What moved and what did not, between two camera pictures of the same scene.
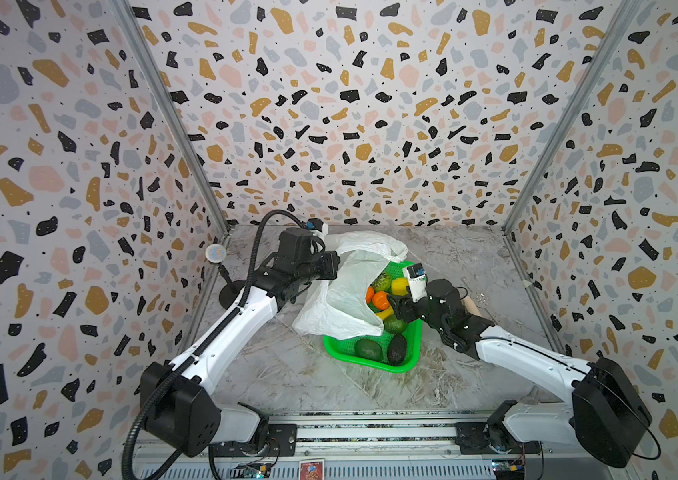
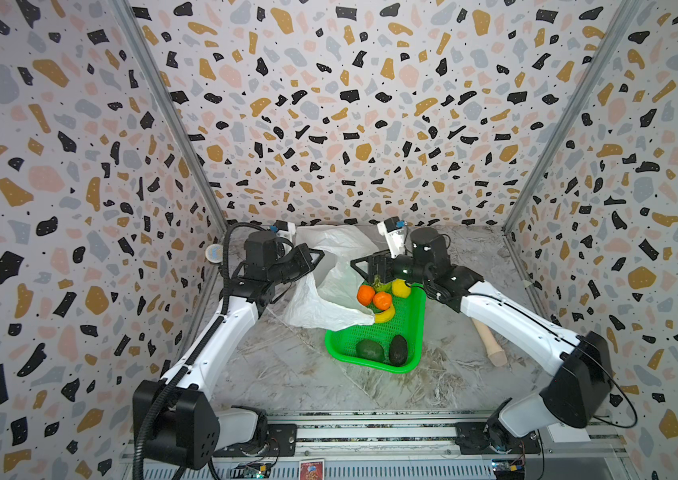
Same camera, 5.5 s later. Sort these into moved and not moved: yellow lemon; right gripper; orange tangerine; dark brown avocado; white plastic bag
Moved: white plastic bag; right gripper
Not moved: orange tangerine; dark brown avocado; yellow lemon
